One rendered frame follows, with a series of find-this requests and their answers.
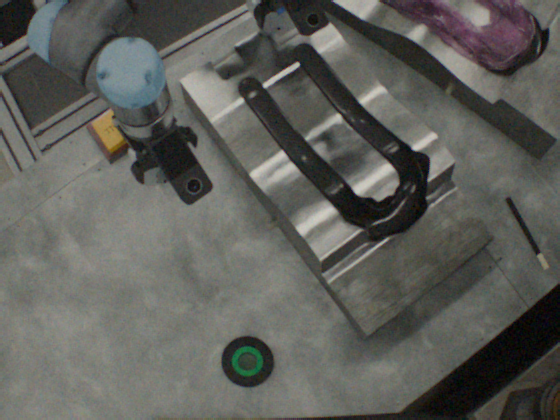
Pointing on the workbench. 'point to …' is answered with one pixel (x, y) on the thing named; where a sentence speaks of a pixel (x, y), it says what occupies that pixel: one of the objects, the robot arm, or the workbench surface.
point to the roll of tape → (249, 354)
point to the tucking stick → (527, 233)
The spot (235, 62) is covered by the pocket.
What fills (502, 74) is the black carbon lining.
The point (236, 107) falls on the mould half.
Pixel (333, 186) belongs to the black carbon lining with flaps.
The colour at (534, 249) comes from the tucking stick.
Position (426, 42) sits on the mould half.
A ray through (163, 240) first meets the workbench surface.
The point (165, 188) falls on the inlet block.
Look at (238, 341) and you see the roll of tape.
